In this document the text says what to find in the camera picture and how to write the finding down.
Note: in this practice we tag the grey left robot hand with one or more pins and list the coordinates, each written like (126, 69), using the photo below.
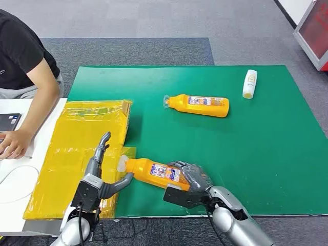
(96, 163)

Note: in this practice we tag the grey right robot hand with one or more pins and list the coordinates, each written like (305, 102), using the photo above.
(194, 176)

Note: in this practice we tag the person's hand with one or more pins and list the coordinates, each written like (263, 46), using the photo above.
(13, 144)

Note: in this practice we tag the orange bottle with clear cap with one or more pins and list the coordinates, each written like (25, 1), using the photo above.
(202, 106)
(154, 173)

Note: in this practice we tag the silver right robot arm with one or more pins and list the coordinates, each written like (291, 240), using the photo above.
(238, 217)

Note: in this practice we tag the person's forearm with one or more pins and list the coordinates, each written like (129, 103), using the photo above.
(38, 105)

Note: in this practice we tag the small white bottle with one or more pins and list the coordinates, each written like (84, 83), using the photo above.
(249, 84)

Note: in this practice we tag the dark laptop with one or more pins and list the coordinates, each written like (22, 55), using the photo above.
(9, 121)

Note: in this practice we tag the yellow plastic sheet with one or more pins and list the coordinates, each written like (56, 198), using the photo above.
(72, 142)

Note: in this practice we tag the green table mat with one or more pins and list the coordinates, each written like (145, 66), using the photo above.
(255, 152)

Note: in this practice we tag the person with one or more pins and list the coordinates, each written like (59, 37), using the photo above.
(17, 54)

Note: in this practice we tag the grey cabinet with red panel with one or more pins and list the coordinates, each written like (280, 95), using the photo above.
(312, 34)

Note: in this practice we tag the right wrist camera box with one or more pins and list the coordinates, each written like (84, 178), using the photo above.
(179, 197)

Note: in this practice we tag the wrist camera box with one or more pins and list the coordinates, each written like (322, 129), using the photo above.
(86, 195)
(179, 197)

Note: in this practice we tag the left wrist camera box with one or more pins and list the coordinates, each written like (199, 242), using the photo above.
(86, 195)

